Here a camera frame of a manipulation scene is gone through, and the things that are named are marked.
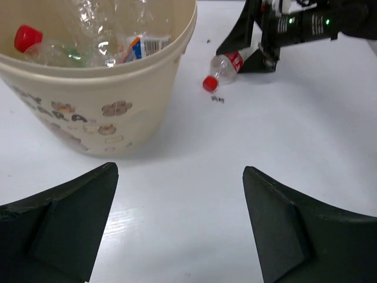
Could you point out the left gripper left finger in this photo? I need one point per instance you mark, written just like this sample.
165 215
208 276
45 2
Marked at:
55 235

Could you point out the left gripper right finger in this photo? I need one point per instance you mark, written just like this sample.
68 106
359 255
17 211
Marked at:
301 239

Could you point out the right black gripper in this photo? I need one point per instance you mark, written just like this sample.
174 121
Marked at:
318 20

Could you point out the small red label bottle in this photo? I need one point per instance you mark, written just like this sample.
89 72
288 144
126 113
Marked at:
225 67

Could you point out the blue label clear bottle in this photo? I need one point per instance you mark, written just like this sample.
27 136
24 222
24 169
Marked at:
147 27

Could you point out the long red label bottle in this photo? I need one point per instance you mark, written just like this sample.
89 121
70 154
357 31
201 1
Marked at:
38 50

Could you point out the green plastic bottle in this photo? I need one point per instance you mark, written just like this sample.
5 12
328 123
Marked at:
76 58

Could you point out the tan round paper bin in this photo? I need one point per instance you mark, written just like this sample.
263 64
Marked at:
100 112

